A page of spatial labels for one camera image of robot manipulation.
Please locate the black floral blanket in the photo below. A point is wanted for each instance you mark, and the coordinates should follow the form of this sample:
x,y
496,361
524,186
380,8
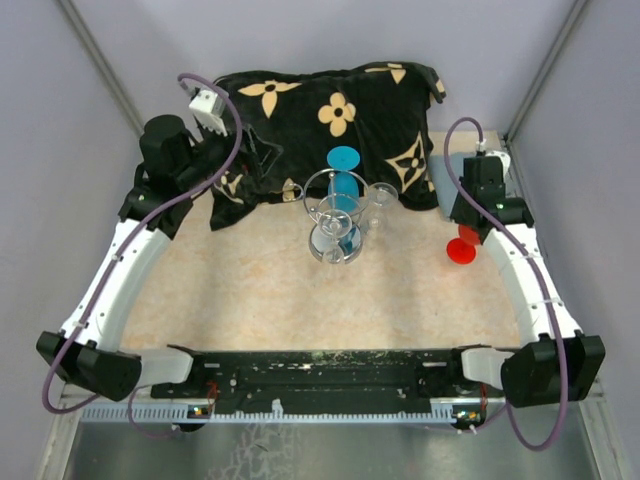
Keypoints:
x,y
379,109

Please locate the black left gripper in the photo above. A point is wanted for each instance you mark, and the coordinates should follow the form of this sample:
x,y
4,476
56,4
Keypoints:
x,y
247,161

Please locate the blue plastic wine glass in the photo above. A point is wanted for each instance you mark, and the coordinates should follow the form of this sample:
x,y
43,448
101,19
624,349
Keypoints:
x,y
344,160

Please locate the clear wine glass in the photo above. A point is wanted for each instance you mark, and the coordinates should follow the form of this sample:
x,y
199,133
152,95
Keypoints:
x,y
335,224
382,197

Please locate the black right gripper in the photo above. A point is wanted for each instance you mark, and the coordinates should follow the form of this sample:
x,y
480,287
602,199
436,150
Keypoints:
x,y
457,214

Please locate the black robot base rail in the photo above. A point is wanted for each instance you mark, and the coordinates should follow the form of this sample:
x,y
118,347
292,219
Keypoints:
x,y
326,381

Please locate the grey slotted cable duct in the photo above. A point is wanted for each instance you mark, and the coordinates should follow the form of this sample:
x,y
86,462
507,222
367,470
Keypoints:
x,y
456,412

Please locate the grey blue cloth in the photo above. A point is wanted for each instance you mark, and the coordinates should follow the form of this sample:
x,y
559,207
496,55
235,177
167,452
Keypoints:
x,y
445,189

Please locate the clear wine glass right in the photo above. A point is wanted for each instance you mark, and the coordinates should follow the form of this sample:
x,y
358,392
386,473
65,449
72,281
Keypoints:
x,y
382,197

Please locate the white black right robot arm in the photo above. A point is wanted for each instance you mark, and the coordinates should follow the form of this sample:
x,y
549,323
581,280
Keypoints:
x,y
555,355

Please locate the clear wine glass front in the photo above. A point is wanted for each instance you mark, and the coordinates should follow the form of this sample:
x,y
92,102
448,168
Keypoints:
x,y
335,224

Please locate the chrome wire wine glass rack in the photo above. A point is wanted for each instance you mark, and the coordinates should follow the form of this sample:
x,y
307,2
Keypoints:
x,y
317,200

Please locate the red plastic wine glass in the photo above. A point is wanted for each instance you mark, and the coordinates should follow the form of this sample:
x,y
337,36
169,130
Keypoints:
x,y
462,250

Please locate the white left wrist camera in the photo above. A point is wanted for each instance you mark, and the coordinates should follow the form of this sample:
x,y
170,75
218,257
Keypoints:
x,y
207,108

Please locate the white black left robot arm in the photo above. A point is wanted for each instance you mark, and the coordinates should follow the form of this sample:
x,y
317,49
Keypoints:
x,y
86,351

